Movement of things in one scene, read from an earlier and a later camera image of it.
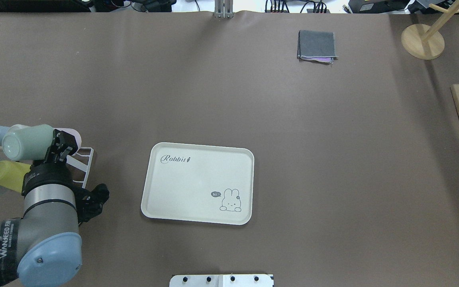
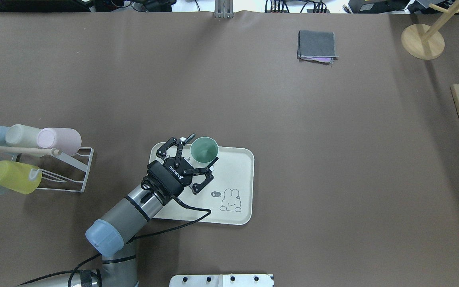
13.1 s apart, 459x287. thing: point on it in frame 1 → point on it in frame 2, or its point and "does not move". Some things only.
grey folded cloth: [316, 46] does not move
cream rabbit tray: [198, 183] does not move
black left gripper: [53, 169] → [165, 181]
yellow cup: [10, 174] does not move
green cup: [23, 142] → [204, 150]
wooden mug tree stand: [426, 42] does not move
